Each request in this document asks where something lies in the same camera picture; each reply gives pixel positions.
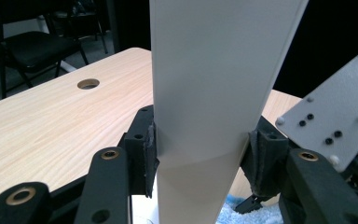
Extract white desk lamp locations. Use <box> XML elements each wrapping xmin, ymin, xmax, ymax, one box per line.
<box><xmin>130</xmin><ymin>0</ymin><xmax>310</xmax><ymax>224</ymax></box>

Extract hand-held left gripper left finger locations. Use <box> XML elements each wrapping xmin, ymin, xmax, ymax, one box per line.
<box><xmin>117</xmin><ymin>105</ymin><xmax>161</xmax><ymax>200</ymax></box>

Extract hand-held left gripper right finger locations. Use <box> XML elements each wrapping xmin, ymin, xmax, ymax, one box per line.
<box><xmin>239</xmin><ymin>115</ymin><xmax>292</xmax><ymax>201</ymax></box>

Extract black folding chair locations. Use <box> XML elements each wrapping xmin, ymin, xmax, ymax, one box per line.
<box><xmin>0</xmin><ymin>0</ymin><xmax>110</xmax><ymax>100</ymax></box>

